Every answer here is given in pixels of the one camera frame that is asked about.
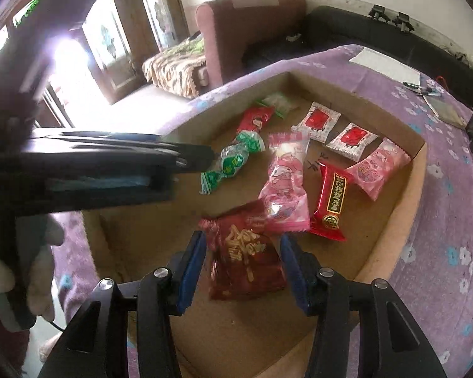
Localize green clear candy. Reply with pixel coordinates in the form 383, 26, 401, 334
201, 130, 266, 195

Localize red cartoon face candy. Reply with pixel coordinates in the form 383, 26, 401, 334
236, 106, 275, 133

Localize pink cartoon snack bag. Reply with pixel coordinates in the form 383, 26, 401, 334
259, 131, 310, 234

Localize dark red snack bag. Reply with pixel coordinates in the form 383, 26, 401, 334
199, 200, 286, 301

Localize white red snack packet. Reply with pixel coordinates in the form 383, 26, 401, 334
291, 101, 341, 144
326, 123, 378, 162

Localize red gold snack bar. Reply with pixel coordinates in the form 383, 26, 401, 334
309, 161, 354, 242

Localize white gloved hand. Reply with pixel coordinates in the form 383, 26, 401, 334
0, 214, 65, 323

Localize purple floral tablecloth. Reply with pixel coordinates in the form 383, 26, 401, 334
54, 44, 473, 377

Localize cardboard box tray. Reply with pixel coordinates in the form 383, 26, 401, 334
83, 70, 426, 377

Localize maroon armchair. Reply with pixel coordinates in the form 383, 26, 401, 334
195, 0, 307, 90

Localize black sofa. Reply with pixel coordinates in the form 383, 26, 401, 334
242, 6, 473, 109

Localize white paper sheet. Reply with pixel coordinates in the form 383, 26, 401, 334
349, 47, 420, 85

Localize grey notebook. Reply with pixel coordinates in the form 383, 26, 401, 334
424, 96, 467, 130

